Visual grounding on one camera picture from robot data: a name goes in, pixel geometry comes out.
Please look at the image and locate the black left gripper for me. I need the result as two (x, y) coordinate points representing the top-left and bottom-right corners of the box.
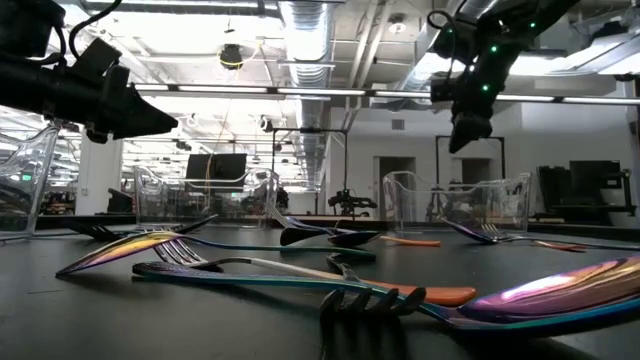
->
(44, 37), (180, 145)

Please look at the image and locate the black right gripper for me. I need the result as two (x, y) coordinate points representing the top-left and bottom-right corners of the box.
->
(430, 14), (531, 155)

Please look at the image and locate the orange-handled silver fork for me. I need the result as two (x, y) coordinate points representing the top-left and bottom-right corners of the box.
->
(478, 223), (588, 253)
(263, 201), (443, 249)
(151, 238), (477, 308)

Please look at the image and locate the clear plastic bin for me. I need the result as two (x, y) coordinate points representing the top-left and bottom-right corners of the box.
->
(133, 166), (280, 232)
(0, 124), (60, 242)
(382, 170), (532, 236)

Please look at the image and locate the black monitor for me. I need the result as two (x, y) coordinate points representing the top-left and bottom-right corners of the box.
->
(184, 152), (249, 182)

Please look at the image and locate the black workstation equipment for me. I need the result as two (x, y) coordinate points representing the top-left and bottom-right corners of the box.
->
(535, 158), (639, 217)

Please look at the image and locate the black dome camera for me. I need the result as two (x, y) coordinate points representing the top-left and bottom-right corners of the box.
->
(218, 42), (245, 71)

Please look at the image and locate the black cable loop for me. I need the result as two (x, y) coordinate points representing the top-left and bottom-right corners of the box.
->
(67, 0), (125, 60)

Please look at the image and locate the frame bar with light strips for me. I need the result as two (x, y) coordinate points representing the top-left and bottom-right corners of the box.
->
(130, 82), (640, 106)

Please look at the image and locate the silver ventilation duct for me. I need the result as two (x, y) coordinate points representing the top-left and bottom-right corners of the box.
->
(277, 0), (335, 194)

